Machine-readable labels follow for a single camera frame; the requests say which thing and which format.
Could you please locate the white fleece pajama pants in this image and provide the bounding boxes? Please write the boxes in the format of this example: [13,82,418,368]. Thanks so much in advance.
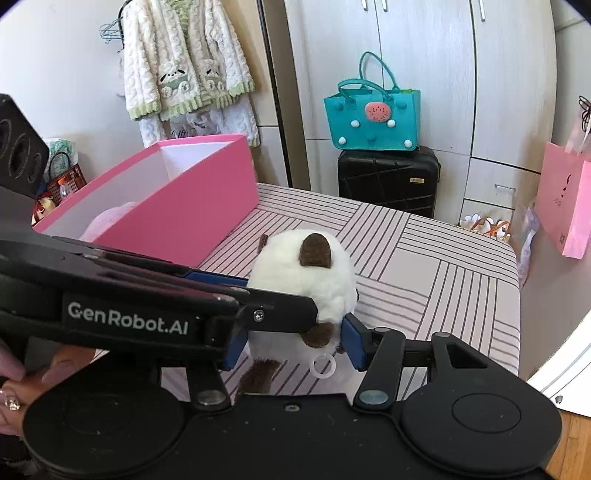
[139,99,260,148]

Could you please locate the green print plastic bag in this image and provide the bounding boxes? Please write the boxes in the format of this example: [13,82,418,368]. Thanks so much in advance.
[46,137,83,168]

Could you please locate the white door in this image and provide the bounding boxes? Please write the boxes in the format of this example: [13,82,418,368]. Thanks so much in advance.
[526,314,591,407]

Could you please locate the white fleece cardigan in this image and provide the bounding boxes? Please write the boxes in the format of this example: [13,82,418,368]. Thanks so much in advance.
[121,0,256,121]

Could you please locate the beige wooden cabinet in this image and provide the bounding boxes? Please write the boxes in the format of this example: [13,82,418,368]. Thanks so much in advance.
[252,0,296,185]

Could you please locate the black clothes rack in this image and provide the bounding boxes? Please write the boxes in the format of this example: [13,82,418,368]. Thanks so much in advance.
[259,0,296,188]

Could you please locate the striped tablecloth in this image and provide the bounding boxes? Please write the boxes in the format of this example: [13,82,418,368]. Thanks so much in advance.
[161,182,522,402]

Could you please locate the pink storage box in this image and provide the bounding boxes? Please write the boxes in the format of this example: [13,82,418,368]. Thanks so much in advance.
[32,134,259,268]

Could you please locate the teal wire hanger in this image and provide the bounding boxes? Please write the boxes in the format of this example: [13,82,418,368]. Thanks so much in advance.
[99,18,124,45]

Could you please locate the person's left hand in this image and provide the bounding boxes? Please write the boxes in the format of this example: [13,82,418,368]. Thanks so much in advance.
[0,342,98,437]

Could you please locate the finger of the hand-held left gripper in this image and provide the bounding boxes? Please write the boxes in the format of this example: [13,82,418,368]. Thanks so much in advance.
[28,233,251,296]
[235,290,320,334]

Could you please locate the white brown plush toy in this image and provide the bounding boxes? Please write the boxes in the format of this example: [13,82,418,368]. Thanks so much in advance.
[238,231,361,395]

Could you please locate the white orange slippers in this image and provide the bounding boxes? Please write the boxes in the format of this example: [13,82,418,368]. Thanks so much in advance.
[459,212,512,243]

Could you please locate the purple fluffy cloth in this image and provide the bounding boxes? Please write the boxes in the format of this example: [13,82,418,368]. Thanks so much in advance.
[81,200,139,243]

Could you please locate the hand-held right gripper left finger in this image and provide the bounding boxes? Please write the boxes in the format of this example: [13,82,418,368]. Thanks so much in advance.
[187,323,247,411]

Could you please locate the clear plastic bag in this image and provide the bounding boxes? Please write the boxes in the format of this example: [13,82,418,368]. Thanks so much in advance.
[517,198,542,289]

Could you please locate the pink paper bag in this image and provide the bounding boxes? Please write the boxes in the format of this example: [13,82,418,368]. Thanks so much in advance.
[534,141,591,259]

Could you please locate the black suitcase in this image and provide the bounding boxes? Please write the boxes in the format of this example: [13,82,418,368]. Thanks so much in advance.
[337,145,441,220]

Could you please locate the red basket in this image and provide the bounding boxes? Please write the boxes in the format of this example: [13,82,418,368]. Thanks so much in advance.
[46,164,88,206]

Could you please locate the grey wardrobe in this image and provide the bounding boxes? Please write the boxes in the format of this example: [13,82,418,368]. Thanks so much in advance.
[259,0,559,232]

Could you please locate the teal felt tote bag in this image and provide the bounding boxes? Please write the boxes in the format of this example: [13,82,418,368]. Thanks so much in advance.
[323,51,421,151]

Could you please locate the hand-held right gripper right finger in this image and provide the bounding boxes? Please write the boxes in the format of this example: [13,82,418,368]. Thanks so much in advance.
[342,314,527,409]

